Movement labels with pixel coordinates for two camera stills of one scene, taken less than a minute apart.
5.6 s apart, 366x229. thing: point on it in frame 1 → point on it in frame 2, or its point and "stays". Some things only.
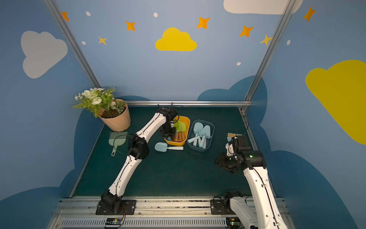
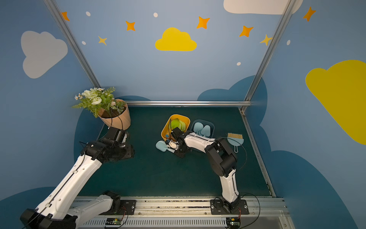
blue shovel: [198, 127] stays
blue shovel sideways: [163, 147] stays
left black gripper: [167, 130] → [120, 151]
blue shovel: [206, 131] stays
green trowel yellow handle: [179, 126] stays
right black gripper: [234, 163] → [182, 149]
